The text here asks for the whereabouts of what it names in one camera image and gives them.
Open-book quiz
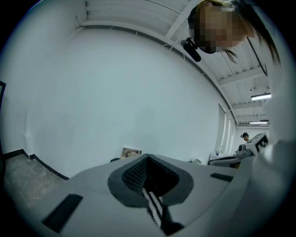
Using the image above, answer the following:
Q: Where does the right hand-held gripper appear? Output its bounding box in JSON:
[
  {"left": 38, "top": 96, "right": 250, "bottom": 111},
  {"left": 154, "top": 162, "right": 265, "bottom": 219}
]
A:
[{"left": 207, "top": 131, "right": 270, "bottom": 169}]

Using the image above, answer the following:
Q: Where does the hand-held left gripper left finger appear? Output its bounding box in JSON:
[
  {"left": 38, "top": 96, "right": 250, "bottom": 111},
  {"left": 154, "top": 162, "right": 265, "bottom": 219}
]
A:
[{"left": 24, "top": 153, "right": 164, "bottom": 237}]

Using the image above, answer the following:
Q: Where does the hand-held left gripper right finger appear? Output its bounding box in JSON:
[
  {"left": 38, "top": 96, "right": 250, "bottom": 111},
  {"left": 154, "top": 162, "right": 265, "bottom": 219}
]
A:
[{"left": 148, "top": 153, "right": 255, "bottom": 237}]

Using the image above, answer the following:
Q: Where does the ceiling tube light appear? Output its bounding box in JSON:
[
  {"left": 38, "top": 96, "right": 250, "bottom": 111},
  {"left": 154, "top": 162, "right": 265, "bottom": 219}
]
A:
[
  {"left": 250, "top": 93, "right": 271, "bottom": 101},
  {"left": 249, "top": 119, "right": 270, "bottom": 126}
]

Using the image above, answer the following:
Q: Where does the open white paperback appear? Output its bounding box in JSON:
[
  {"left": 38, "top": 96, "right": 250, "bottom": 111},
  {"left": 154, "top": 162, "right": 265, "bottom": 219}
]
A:
[{"left": 121, "top": 147, "right": 142, "bottom": 160}]

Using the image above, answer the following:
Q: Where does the person's white sweatshirt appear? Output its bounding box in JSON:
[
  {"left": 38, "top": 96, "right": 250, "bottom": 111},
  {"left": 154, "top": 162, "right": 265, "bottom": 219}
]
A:
[{"left": 252, "top": 4, "right": 296, "bottom": 209}]

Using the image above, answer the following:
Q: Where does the person's head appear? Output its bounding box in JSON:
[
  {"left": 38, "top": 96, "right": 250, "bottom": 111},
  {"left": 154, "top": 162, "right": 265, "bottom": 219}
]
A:
[{"left": 187, "top": 0, "right": 249, "bottom": 54}]

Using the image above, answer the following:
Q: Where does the black head camera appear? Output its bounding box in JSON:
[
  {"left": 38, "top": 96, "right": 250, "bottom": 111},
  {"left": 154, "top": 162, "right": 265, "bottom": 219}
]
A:
[{"left": 180, "top": 37, "right": 202, "bottom": 62}]

